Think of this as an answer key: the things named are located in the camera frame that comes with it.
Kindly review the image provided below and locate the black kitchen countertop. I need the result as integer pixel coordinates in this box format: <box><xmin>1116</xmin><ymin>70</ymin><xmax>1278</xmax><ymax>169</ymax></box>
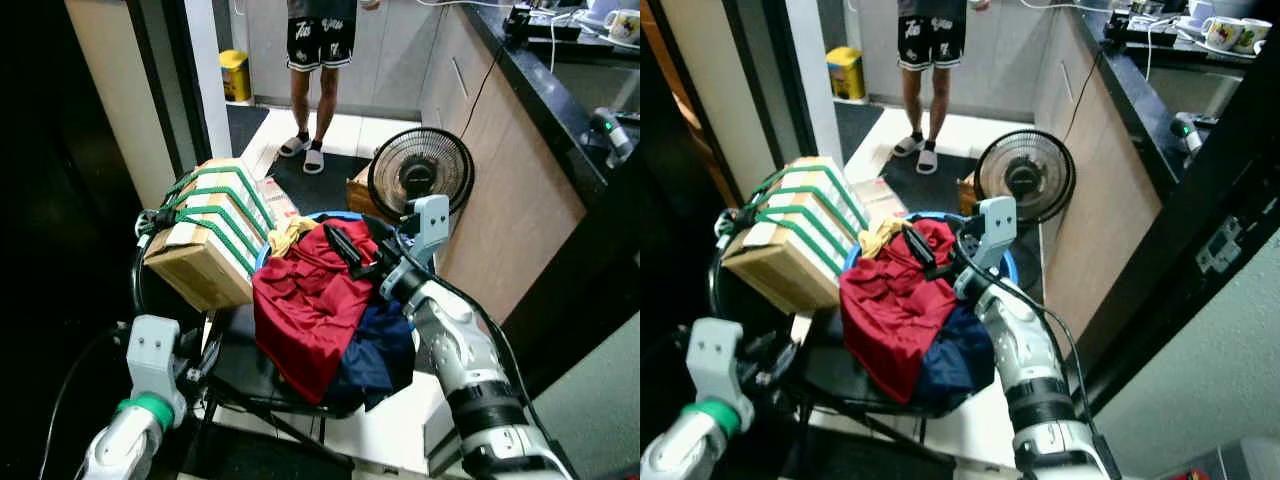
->
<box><xmin>464</xmin><ymin>0</ymin><xmax>641</xmax><ymax>206</ymax></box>
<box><xmin>1073</xmin><ymin>0</ymin><xmax>1280</xmax><ymax>193</ymax></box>

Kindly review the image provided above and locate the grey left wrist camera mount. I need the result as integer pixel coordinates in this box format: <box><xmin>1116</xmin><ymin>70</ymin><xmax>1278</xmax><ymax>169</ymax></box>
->
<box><xmin>125</xmin><ymin>314</ymin><xmax>187</xmax><ymax>401</ymax></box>
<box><xmin>687</xmin><ymin>317</ymin><xmax>750</xmax><ymax>406</ymax></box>

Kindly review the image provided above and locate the wooden kitchen cabinet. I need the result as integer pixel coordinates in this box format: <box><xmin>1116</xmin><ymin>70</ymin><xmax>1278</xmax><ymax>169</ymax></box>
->
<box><xmin>419</xmin><ymin>5</ymin><xmax>591</xmax><ymax>323</ymax></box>
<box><xmin>1034</xmin><ymin>10</ymin><xmax>1167</xmax><ymax>339</ymax></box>

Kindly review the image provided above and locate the yellow canister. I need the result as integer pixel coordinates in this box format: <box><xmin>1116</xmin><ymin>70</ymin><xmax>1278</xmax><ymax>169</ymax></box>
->
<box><xmin>826</xmin><ymin>46</ymin><xmax>868</xmax><ymax>103</ymax></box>
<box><xmin>219</xmin><ymin>48</ymin><xmax>253</xmax><ymax>104</ymax></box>

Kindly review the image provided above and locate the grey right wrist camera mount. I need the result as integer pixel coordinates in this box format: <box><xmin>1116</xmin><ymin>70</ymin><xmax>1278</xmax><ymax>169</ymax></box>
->
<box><xmin>964</xmin><ymin>196</ymin><xmax>1019</xmax><ymax>272</ymax></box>
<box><xmin>404</xmin><ymin>194</ymin><xmax>452</xmax><ymax>267</ymax></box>

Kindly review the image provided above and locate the white door frame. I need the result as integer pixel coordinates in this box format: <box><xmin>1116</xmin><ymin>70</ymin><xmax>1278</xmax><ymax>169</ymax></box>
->
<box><xmin>183</xmin><ymin>0</ymin><xmax>235</xmax><ymax>161</ymax></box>
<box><xmin>785</xmin><ymin>0</ymin><xmax>844</xmax><ymax>167</ymax></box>

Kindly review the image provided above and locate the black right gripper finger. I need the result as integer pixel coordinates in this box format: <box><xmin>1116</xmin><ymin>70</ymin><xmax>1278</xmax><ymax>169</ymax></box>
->
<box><xmin>903</xmin><ymin>225</ymin><xmax>944</xmax><ymax>280</ymax></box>
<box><xmin>321</xmin><ymin>221</ymin><xmax>364</xmax><ymax>277</ymax></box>

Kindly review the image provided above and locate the metal door latch plate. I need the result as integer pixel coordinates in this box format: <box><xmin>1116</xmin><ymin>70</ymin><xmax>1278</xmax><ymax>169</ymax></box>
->
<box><xmin>1196</xmin><ymin>214</ymin><xmax>1245</xmax><ymax>277</ymax></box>

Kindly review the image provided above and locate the cardboard box with green rope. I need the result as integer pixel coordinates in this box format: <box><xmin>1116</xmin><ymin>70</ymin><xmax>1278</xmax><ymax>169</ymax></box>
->
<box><xmin>138</xmin><ymin>157</ymin><xmax>301</xmax><ymax>312</ymax></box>
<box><xmin>716</xmin><ymin>157</ymin><xmax>883</xmax><ymax>314</ymax></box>

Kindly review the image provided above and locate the white printed mug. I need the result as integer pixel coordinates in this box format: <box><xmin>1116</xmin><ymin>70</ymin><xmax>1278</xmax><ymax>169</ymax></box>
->
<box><xmin>1238</xmin><ymin>18</ymin><xmax>1274</xmax><ymax>56</ymax></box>
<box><xmin>604</xmin><ymin>8</ymin><xmax>641</xmax><ymax>47</ymax></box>
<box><xmin>1202</xmin><ymin>15</ymin><xmax>1245</xmax><ymax>53</ymax></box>

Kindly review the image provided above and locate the small black device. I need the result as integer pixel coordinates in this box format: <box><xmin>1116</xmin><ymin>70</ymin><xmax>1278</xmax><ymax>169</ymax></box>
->
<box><xmin>503</xmin><ymin>5</ymin><xmax>546</xmax><ymax>43</ymax></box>
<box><xmin>1105</xmin><ymin>5</ymin><xmax>1151</xmax><ymax>46</ymax></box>

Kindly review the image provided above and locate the blue plastic basin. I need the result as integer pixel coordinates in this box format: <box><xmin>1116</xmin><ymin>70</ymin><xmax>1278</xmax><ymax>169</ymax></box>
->
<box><xmin>844</xmin><ymin>210</ymin><xmax>1022</xmax><ymax>293</ymax></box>
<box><xmin>254</xmin><ymin>208</ymin><xmax>423</xmax><ymax>291</ymax></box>

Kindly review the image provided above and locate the person in black shorts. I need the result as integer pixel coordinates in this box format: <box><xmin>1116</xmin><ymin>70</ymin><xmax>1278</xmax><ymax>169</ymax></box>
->
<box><xmin>279</xmin><ymin>0</ymin><xmax>362</xmax><ymax>176</ymax></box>
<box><xmin>892</xmin><ymin>0</ymin><xmax>971</xmax><ymax>176</ymax></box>

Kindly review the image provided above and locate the grey device with green light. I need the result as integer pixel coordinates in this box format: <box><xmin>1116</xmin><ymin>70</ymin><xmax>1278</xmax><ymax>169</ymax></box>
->
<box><xmin>588</xmin><ymin>107</ymin><xmax>637</xmax><ymax>161</ymax></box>
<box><xmin>1170</xmin><ymin>112</ymin><xmax>1213</xmax><ymax>159</ymax></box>

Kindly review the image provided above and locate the black round floor fan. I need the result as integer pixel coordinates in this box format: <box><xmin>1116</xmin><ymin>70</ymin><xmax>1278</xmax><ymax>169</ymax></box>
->
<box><xmin>973</xmin><ymin>129</ymin><xmax>1078</xmax><ymax>227</ymax></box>
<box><xmin>367</xmin><ymin>127</ymin><xmax>476</xmax><ymax>227</ymax></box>

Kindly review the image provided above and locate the dark floor mat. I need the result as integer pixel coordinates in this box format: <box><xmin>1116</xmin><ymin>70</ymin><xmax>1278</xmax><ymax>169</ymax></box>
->
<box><xmin>267</xmin><ymin>150</ymin><xmax>377</xmax><ymax>217</ymax></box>
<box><xmin>878</xmin><ymin>150</ymin><xmax>987</xmax><ymax>214</ymax></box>

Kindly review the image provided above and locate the navy blue garment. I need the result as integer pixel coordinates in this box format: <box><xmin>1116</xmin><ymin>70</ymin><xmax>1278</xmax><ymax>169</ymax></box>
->
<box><xmin>914</xmin><ymin>300</ymin><xmax>1000</xmax><ymax>412</ymax></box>
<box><xmin>320</xmin><ymin>298</ymin><xmax>419</xmax><ymax>413</ymax></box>

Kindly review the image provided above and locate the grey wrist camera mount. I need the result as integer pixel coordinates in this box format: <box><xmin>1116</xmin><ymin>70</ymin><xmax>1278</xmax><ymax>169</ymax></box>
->
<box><xmin>964</xmin><ymin>196</ymin><xmax>1019</xmax><ymax>272</ymax></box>
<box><xmin>404</xmin><ymin>194</ymin><xmax>452</xmax><ymax>267</ymax></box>
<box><xmin>125</xmin><ymin>314</ymin><xmax>187</xmax><ymax>401</ymax></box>
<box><xmin>687</xmin><ymin>317</ymin><xmax>750</xmax><ymax>406</ymax></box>

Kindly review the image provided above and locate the red garment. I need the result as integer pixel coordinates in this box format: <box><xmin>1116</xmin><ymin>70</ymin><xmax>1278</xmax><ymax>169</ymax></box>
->
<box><xmin>838</xmin><ymin>218</ymin><xmax>967</xmax><ymax>405</ymax></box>
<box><xmin>251</xmin><ymin>218</ymin><xmax>387</xmax><ymax>406</ymax></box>

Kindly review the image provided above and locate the yellow cloth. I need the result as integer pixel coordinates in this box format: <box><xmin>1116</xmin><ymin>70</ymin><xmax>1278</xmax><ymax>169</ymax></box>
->
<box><xmin>859</xmin><ymin>218</ymin><xmax>907</xmax><ymax>260</ymax></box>
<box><xmin>267</xmin><ymin>215</ymin><xmax>319</xmax><ymax>260</ymax></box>

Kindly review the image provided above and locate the black metal stool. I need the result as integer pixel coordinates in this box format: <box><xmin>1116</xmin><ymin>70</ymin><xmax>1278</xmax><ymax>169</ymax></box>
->
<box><xmin>130</xmin><ymin>240</ymin><xmax>356</xmax><ymax>473</ymax></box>
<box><xmin>706</xmin><ymin>250</ymin><xmax>956</xmax><ymax>473</ymax></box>

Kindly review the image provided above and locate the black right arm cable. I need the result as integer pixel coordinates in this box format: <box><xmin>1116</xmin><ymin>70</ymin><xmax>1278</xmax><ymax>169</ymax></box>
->
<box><xmin>960</xmin><ymin>240</ymin><xmax>1103</xmax><ymax>446</ymax></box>
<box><xmin>398</xmin><ymin>232</ymin><xmax>536</xmax><ymax>411</ymax></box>

